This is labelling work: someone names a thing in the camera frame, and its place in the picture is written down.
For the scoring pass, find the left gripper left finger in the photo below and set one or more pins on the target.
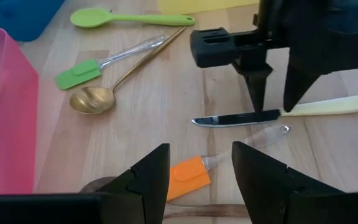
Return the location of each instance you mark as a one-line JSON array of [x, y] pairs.
[[141, 193]]

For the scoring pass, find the yellow plastic bin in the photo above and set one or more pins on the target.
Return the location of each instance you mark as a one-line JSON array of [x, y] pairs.
[[204, 5]]

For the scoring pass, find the gold metal spoon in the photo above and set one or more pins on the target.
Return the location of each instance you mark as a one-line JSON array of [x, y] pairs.
[[92, 99]]

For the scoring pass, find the green silicone spoon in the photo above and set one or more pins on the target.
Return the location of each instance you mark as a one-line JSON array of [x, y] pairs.
[[89, 17]]

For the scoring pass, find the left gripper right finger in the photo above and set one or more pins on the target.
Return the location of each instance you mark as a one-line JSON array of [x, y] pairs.
[[259, 186]]

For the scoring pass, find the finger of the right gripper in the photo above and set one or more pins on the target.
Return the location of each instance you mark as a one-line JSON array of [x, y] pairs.
[[256, 84], [297, 81]]

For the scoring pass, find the pink plastic bin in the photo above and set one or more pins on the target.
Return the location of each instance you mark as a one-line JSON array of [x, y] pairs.
[[14, 130]]

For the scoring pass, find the blue plastic bin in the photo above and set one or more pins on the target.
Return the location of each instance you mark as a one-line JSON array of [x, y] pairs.
[[17, 18]]

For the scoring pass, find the dark wooden spoon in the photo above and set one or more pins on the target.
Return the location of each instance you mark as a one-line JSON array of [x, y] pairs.
[[204, 211]]

